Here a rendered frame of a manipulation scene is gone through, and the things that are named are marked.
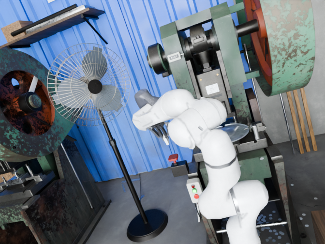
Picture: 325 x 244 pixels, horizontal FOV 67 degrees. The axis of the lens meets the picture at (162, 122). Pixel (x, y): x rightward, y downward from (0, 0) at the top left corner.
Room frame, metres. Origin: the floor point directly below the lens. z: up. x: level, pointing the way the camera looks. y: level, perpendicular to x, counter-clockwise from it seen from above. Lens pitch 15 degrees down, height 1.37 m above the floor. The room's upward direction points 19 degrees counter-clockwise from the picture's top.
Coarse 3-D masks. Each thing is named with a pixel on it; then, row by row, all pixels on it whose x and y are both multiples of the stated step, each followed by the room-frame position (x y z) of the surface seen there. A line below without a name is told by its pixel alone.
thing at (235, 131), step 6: (222, 126) 1.53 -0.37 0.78; (228, 126) 1.50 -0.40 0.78; (234, 126) 1.47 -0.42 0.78; (240, 126) 1.43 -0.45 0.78; (246, 126) 1.40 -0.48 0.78; (228, 132) 1.39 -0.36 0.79; (234, 132) 1.37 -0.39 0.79; (240, 132) 1.35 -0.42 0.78; (246, 132) 1.32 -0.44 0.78; (234, 138) 1.29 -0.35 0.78; (240, 138) 1.26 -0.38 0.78
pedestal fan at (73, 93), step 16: (96, 48) 1.82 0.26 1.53; (96, 64) 1.81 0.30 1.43; (112, 64) 1.89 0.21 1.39; (64, 80) 1.75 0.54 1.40; (80, 80) 1.79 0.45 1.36; (96, 80) 1.73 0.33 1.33; (128, 80) 1.91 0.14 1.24; (64, 96) 1.71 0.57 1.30; (80, 96) 1.73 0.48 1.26; (96, 96) 1.72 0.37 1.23; (112, 96) 1.83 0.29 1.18; (112, 144) 1.86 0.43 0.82; (128, 176) 1.88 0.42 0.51; (144, 224) 1.87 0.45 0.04; (160, 224) 1.79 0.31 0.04; (144, 240) 1.70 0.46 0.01
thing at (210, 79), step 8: (200, 72) 1.53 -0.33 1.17; (208, 72) 1.44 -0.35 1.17; (216, 72) 1.43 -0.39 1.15; (200, 80) 1.46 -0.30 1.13; (208, 80) 1.44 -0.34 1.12; (216, 80) 1.43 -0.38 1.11; (200, 88) 1.46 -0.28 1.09; (208, 88) 1.45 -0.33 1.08; (216, 88) 1.43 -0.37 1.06; (224, 88) 1.42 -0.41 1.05; (208, 96) 1.45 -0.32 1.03; (216, 96) 1.44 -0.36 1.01; (224, 96) 1.43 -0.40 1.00; (224, 104) 1.40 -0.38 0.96
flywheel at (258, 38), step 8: (248, 0) 1.67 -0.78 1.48; (256, 0) 1.49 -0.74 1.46; (248, 8) 1.69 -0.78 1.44; (256, 8) 1.61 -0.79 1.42; (248, 16) 1.71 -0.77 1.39; (256, 16) 1.40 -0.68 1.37; (264, 24) 1.35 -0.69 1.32; (256, 32) 1.69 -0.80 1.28; (264, 32) 1.37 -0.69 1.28; (256, 40) 1.69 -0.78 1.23; (264, 40) 1.50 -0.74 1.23; (256, 48) 1.67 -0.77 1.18; (264, 48) 1.55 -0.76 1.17; (256, 56) 1.69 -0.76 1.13; (264, 56) 1.61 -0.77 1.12; (264, 64) 1.57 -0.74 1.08; (264, 72) 1.53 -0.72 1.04
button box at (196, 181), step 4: (188, 180) 1.30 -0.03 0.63; (192, 180) 1.28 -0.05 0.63; (196, 180) 1.27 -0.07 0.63; (188, 184) 1.26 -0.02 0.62; (196, 184) 1.25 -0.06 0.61; (200, 184) 1.27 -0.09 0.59; (188, 188) 1.26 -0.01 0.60; (192, 188) 1.25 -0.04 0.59; (196, 188) 1.25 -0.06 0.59; (200, 188) 1.24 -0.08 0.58; (196, 192) 1.25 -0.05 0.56; (200, 192) 1.24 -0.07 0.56; (192, 196) 1.26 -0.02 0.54; (192, 200) 1.26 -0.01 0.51; (196, 200) 1.26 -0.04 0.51; (196, 208) 1.29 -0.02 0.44
